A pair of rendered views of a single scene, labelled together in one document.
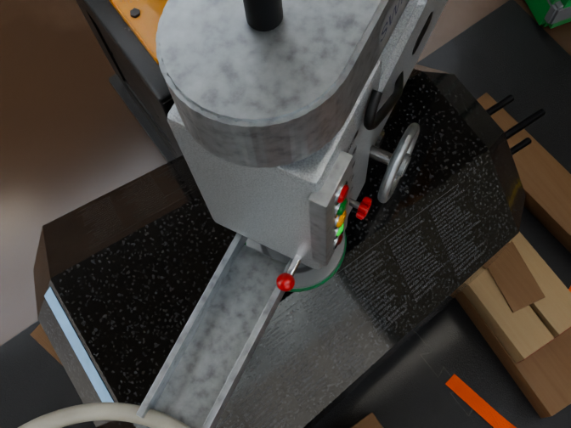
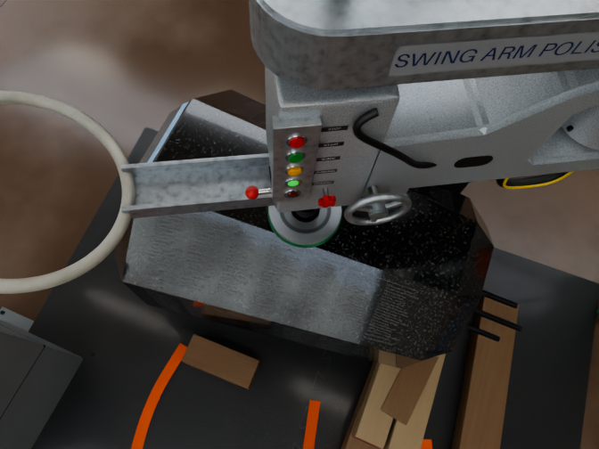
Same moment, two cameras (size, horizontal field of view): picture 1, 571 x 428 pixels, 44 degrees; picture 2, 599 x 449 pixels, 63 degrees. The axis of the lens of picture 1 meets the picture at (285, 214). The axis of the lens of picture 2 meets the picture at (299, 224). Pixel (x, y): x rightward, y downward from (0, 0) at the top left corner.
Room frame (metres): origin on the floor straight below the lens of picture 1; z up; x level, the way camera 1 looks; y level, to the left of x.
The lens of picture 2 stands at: (0.00, -0.37, 2.22)
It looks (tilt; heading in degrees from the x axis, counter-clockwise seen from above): 68 degrees down; 39
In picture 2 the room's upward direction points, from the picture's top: 8 degrees clockwise
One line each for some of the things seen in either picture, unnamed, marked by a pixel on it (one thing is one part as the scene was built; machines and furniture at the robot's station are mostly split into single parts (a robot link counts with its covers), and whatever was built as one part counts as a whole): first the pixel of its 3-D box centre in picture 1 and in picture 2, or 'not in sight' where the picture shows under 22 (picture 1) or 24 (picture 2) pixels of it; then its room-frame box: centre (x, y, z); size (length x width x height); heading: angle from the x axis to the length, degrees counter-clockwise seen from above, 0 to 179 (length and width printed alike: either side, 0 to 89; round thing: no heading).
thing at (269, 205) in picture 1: (306, 115); (356, 120); (0.52, -0.06, 1.36); 0.36 x 0.22 x 0.45; 144
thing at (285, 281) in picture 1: (291, 270); (261, 191); (0.31, 0.01, 1.22); 0.08 x 0.03 x 0.03; 144
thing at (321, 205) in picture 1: (330, 213); (292, 163); (0.33, -0.06, 1.41); 0.08 x 0.03 x 0.28; 144
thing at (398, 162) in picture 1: (380, 154); (374, 195); (0.48, -0.18, 1.24); 0.15 x 0.10 x 0.15; 144
